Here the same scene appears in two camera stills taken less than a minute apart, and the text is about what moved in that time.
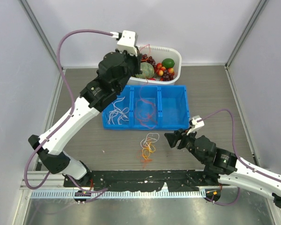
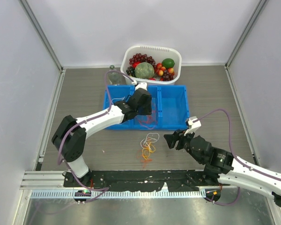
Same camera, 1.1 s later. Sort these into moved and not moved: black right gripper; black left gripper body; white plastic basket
Moved: black left gripper body
Not moved: black right gripper; white plastic basket
